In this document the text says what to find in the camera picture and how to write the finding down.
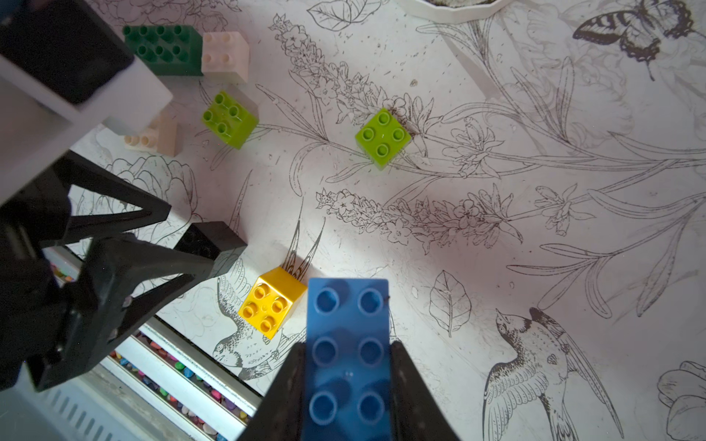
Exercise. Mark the lime lego brick right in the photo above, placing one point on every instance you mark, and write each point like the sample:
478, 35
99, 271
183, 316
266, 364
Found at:
382, 138

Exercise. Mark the potted green plant white pot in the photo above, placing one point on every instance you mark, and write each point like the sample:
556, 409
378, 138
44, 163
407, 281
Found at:
452, 12

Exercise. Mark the black lego brick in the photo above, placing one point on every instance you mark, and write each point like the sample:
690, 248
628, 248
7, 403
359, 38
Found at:
215, 241

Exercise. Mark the white lego brick upper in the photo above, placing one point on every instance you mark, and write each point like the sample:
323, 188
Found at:
225, 57

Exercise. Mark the white lego brick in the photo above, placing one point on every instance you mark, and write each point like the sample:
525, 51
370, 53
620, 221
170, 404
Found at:
225, 57
160, 137

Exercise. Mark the dark green lego brick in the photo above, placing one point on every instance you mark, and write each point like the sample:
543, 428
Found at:
166, 50

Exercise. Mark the blue lego brick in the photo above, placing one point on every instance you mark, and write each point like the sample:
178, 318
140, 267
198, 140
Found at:
347, 390

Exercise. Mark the lime lego brick centre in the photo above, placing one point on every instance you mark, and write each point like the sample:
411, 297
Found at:
230, 121

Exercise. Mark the yellow lego brick lower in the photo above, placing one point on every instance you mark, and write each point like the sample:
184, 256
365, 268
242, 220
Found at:
269, 303

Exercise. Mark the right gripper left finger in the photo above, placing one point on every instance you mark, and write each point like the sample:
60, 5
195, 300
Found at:
280, 414

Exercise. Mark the white lego brick lower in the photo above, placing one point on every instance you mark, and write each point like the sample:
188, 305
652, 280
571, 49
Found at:
160, 137

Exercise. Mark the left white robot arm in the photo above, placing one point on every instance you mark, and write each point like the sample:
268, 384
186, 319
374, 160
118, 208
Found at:
65, 72

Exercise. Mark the lime lego brick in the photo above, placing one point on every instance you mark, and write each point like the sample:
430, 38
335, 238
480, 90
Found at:
382, 138
230, 121

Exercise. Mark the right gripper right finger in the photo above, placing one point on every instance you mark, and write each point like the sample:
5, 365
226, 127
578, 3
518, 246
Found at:
414, 413

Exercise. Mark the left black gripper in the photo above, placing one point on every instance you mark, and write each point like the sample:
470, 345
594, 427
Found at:
65, 332

